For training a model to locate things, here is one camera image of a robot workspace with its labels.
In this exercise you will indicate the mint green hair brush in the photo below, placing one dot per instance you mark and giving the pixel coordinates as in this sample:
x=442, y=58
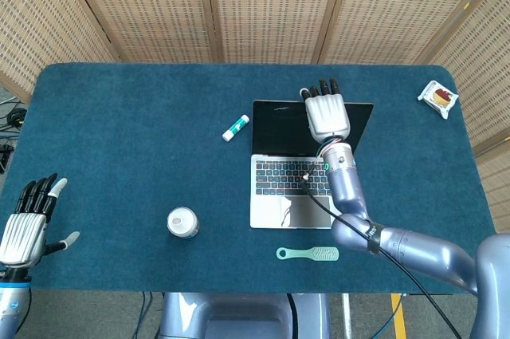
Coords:
x=315, y=253

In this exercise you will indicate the yellow floor tape strip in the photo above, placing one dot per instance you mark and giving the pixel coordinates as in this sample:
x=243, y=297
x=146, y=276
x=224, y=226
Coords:
x=398, y=315

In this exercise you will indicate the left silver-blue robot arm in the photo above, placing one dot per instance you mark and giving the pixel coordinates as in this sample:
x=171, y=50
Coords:
x=12, y=307

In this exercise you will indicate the silver laptop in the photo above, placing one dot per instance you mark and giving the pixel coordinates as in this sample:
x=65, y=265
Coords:
x=279, y=127

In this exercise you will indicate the white green glue stick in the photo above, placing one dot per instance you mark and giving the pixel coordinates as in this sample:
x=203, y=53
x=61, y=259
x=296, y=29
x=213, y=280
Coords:
x=236, y=128

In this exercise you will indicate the white snack packet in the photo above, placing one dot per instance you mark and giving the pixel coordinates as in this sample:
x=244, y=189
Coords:
x=437, y=99

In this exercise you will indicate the dark teal table mat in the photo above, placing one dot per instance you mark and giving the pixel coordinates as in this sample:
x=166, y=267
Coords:
x=119, y=155

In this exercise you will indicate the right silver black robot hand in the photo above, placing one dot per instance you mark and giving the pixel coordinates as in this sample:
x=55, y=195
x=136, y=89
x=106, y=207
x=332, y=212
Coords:
x=326, y=115

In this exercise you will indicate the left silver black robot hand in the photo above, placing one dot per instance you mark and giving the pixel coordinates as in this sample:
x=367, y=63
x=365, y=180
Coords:
x=22, y=235

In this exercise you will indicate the white table leg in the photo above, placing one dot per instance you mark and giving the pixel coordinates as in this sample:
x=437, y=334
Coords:
x=347, y=315

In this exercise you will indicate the woven bamboo folding screen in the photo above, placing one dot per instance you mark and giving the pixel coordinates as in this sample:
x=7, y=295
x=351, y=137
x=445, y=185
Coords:
x=271, y=4

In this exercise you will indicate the silver-blue robot torso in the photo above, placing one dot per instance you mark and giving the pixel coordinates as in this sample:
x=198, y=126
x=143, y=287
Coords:
x=239, y=315

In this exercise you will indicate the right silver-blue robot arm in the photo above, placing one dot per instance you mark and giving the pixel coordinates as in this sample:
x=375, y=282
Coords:
x=346, y=191

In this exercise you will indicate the white round tin can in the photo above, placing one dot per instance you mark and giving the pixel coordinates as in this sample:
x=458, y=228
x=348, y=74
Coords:
x=182, y=222

